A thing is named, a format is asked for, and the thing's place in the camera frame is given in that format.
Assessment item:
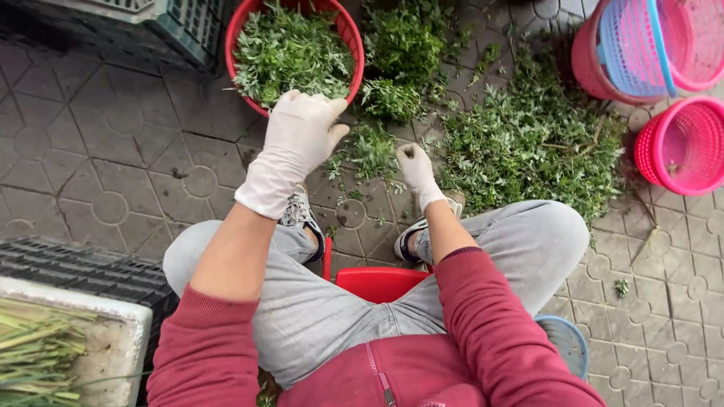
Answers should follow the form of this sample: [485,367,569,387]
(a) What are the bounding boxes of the person's sneaker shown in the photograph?
[394,190,467,264]
[279,184,327,264]

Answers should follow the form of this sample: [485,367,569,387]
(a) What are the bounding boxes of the person's right hand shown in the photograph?
[396,142,448,209]

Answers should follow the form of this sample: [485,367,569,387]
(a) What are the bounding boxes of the red plastic bucket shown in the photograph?
[224,0,366,119]

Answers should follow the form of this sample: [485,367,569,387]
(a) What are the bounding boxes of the green plastic crate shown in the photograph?
[0,0,225,75]

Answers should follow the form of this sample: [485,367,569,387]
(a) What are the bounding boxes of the pink plastic bucket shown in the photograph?
[570,0,669,107]

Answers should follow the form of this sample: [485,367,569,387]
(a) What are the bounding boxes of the green leafy herb sprig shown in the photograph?
[346,125,401,181]

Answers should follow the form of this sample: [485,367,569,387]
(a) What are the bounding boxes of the white foam box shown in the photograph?
[0,275,154,407]

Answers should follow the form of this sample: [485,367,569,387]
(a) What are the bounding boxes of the pink plastic basket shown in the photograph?
[634,95,724,197]

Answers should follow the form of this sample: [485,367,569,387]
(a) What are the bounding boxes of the blue plastic basin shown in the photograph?
[533,314,591,381]

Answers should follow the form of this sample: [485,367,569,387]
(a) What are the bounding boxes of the red plastic stool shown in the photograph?
[322,237,435,305]

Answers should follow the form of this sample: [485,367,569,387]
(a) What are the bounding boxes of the grey trousers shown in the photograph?
[163,199,591,390]

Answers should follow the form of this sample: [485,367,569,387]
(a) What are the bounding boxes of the picked green leaves batch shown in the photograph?
[232,1,357,109]

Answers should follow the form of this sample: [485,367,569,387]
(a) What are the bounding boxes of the heap of green herbs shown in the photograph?
[325,0,630,230]

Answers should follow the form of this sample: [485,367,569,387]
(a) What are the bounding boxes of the person's right sneaker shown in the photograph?
[394,190,467,264]

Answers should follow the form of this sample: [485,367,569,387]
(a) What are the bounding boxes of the bundle of pale green stalks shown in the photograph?
[0,296,101,407]

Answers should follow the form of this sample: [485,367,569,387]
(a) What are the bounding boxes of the person's left sneaker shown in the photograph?
[279,184,327,264]

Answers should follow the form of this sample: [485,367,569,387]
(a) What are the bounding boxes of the black plastic crate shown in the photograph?
[0,236,180,407]

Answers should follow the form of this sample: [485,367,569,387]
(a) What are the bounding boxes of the bare brown stem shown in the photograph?
[629,189,661,268]

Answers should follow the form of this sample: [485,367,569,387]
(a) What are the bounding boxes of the blue plastic basket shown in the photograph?
[597,0,680,98]

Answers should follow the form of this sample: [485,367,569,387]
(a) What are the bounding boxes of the maroon zip sweater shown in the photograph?
[146,246,609,407]

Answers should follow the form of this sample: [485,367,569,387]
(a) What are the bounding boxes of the person's left hand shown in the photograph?
[253,89,351,191]

